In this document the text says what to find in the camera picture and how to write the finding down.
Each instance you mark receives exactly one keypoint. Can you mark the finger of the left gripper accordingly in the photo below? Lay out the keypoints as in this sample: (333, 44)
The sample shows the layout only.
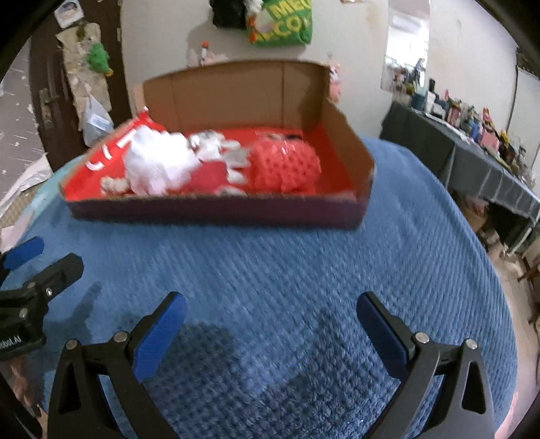
(41, 288)
(19, 255)

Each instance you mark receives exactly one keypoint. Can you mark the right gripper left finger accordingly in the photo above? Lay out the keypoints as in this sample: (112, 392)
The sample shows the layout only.
(78, 407)

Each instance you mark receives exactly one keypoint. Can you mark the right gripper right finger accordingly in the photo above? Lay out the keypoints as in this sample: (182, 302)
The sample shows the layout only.
(463, 407)

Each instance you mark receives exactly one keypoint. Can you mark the white mesh bath pouf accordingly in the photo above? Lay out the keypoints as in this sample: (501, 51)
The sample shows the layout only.
(155, 162)

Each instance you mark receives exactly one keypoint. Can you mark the red chenille sponge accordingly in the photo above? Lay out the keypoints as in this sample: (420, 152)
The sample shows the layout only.
(207, 178)

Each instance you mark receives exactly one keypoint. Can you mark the white fluffy hair clip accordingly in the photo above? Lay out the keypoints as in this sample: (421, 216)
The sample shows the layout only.
(211, 145)

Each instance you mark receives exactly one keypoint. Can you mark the red mesh pouf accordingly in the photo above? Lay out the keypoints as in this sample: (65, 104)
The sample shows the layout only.
(283, 165)

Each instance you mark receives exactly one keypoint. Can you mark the person's left hand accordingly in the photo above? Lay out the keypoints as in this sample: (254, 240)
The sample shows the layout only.
(19, 381)

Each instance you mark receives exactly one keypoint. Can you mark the dark wooden door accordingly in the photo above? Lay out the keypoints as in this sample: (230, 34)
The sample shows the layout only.
(56, 117)

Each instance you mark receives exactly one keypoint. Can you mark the white plastic bag on door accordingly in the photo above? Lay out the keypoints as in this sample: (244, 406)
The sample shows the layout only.
(96, 122)

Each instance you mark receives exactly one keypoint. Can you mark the hanging fabric organizer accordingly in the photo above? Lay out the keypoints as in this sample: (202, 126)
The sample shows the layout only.
(82, 81)

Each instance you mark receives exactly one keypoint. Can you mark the blue knitted blanket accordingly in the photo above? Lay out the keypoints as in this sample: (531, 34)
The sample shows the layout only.
(272, 347)

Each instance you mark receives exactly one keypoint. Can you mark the green plush toy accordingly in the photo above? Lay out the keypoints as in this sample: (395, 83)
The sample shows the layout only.
(98, 60)

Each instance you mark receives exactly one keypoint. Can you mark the table with grey cloth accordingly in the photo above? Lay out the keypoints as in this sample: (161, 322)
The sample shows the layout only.
(467, 169)

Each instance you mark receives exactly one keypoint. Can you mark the cardboard box red lining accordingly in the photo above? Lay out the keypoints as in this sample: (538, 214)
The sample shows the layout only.
(244, 100)

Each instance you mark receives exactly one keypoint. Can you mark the white wardrobe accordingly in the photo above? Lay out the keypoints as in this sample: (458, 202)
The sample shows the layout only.
(523, 125)

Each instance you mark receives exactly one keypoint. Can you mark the pink plush toy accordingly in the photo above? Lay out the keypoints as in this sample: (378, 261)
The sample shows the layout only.
(334, 83)

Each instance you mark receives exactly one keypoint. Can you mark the green tote bag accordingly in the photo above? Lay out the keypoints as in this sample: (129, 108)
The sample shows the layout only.
(279, 23)

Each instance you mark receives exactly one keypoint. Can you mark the black bag on wall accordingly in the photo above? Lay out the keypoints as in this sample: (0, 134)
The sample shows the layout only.
(228, 14)

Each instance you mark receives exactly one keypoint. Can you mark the wall mirror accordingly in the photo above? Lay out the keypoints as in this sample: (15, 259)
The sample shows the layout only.
(406, 52)

